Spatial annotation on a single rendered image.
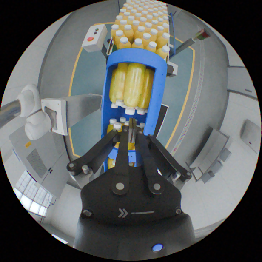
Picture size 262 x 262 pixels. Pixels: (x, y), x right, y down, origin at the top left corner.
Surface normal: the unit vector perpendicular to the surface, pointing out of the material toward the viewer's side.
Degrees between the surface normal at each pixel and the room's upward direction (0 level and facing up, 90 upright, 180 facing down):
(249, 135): 90
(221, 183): 90
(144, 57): 6
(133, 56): 10
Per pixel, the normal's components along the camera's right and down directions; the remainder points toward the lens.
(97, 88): 0.01, 0.42
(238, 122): -0.97, -0.22
